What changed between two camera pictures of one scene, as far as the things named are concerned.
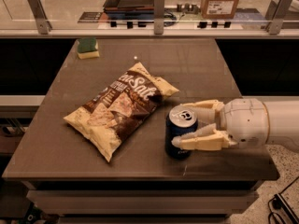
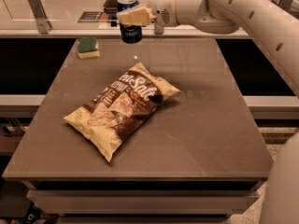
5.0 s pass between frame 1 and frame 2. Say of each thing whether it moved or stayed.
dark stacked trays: stayed
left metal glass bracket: stayed
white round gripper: moved
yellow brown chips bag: stayed
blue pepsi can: moved
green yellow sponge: stayed
